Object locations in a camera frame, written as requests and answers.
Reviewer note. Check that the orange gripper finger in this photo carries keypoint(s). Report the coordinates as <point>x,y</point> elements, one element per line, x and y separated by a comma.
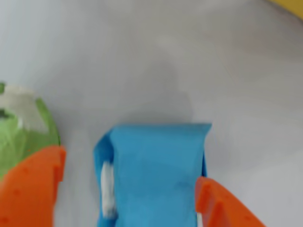
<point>28,194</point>
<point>225,210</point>

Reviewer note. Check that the blue paper rubbish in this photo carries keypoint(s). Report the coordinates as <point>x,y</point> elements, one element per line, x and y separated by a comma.
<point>154,175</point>

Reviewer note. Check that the yellow handwritten welcome sign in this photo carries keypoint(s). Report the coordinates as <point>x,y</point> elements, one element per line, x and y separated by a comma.
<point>291,7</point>

